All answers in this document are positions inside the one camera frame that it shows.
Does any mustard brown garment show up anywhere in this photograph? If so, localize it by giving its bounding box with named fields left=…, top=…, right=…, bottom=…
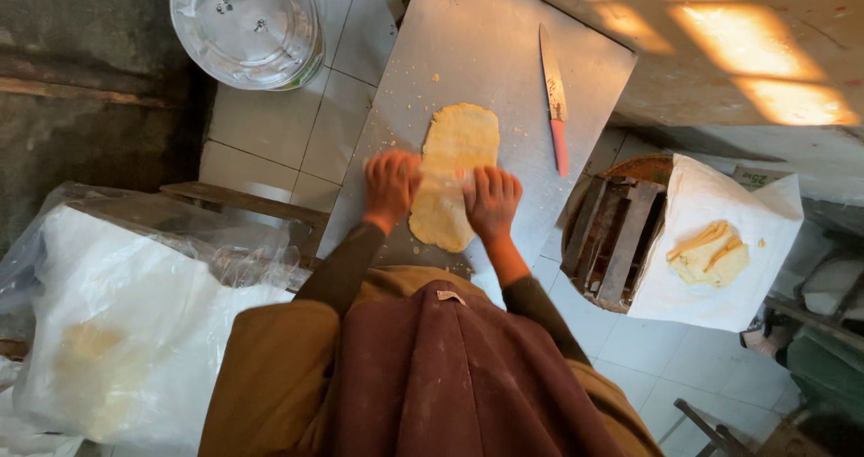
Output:
left=198, top=265, right=666, bottom=457

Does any maroon apron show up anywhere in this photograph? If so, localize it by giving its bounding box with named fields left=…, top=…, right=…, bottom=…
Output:
left=327, top=279, right=629, bottom=457

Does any wooden bench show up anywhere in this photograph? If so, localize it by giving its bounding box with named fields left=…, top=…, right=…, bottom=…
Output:
left=160, top=182, right=332, bottom=272

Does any white paper sheet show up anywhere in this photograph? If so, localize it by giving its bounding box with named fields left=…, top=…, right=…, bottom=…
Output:
left=628, top=153, right=805, bottom=333

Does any person's left hand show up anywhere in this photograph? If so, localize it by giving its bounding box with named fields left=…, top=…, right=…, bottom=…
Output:
left=362, top=150, right=423, bottom=237

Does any round metal lidded container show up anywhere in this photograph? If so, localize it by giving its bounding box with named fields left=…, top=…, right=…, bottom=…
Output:
left=169, top=0, right=325, bottom=91

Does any person's right hand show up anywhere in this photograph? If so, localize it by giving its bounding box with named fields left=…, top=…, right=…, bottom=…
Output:
left=462, top=166, right=524, bottom=245

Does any large clear plastic bag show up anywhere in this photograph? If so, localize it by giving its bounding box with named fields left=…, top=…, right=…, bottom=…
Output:
left=0, top=182, right=311, bottom=454

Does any pile of cut dough strips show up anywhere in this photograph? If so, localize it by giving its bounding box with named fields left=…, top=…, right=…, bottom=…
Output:
left=666, top=220, right=751, bottom=289

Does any knife with pink handle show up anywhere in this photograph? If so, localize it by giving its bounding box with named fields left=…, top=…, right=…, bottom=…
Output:
left=539, top=24, right=571, bottom=179

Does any flat yellow dough sheet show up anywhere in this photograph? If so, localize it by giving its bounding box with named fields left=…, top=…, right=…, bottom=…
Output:
left=408, top=103, right=501, bottom=254

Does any round basket with wooden slats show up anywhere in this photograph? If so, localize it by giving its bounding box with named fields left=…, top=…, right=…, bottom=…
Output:
left=560, top=153, right=675, bottom=314

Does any metal stool frame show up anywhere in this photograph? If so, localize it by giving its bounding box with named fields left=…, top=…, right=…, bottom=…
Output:
left=658, top=398, right=757, bottom=457

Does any clear rolling pin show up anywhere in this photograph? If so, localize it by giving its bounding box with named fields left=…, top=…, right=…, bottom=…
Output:
left=363, top=160, right=477, bottom=195

